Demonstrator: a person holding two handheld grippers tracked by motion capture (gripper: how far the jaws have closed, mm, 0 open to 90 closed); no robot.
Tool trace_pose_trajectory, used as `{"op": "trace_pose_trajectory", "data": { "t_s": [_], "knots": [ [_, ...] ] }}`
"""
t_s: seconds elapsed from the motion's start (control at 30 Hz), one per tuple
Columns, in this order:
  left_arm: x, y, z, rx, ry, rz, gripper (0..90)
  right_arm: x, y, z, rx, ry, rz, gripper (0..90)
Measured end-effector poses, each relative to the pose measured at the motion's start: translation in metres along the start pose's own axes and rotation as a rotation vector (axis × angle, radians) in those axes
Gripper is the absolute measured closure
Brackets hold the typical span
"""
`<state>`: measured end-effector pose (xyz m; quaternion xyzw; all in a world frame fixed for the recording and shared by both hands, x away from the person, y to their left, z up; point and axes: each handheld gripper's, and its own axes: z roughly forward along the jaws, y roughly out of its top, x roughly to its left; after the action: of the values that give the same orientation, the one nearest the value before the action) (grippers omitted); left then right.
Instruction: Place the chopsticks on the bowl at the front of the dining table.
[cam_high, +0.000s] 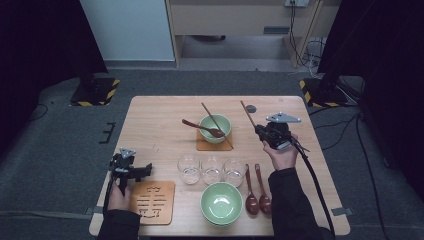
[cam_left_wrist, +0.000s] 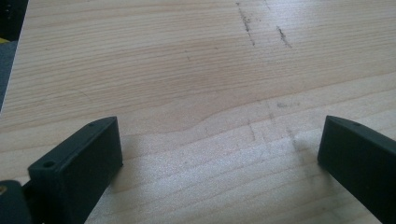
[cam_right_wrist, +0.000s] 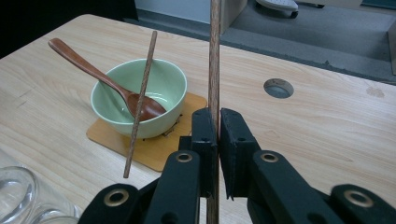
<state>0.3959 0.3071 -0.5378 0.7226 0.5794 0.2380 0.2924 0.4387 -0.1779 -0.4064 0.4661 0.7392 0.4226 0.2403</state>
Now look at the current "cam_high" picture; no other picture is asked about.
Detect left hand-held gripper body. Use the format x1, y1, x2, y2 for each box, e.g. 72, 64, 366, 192
109, 147, 138, 196

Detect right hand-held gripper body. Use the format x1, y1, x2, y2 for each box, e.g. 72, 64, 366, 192
264, 112, 302, 150

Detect brown wooden chopstick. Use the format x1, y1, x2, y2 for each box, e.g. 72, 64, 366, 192
240, 100, 259, 129
200, 102, 235, 150

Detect light green ceramic bowl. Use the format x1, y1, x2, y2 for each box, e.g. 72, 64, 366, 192
200, 181, 244, 228
198, 114, 233, 145

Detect clear glass cup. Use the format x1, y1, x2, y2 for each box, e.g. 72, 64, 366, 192
222, 157, 248, 187
200, 155, 224, 185
177, 153, 202, 185

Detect square wooden cutout coaster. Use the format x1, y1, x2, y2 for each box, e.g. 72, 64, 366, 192
195, 131, 234, 152
129, 180, 176, 226

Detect dark red wooden spoon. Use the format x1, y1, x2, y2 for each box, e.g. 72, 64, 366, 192
244, 163, 260, 216
181, 118, 226, 139
254, 163, 273, 216

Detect person's right hand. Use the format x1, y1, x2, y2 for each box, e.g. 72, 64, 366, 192
262, 134, 299, 172

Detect person's left hand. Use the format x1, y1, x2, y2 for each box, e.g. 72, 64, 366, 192
107, 179, 134, 212

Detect grey tape strip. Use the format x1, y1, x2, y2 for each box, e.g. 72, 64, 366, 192
85, 205, 109, 215
331, 207, 355, 217

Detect black stand base striped edges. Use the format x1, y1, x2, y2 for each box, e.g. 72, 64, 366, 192
69, 77, 121, 108
298, 78, 349, 108

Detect beige wooden desk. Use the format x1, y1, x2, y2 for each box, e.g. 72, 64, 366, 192
165, 0, 344, 68

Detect black curtain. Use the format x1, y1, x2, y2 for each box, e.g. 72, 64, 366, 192
0, 0, 109, 158
318, 0, 424, 201

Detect left hand-held gripper black cable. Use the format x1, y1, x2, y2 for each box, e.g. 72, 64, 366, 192
102, 173, 116, 215

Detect hand-held gripper black cable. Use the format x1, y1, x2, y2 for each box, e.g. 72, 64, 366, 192
289, 137, 336, 240
102, 173, 116, 215

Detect right hand-held gripper black cable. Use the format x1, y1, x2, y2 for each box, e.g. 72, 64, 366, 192
289, 137, 336, 240

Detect thin black floor cable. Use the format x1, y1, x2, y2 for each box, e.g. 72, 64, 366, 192
28, 103, 49, 123

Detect black power cable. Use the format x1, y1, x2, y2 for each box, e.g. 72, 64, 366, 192
289, 1, 309, 68

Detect thick black floor cable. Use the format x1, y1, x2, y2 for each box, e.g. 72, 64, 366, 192
354, 113, 389, 240

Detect white wall socket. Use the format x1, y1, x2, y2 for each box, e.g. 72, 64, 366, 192
284, 0, 310, 8

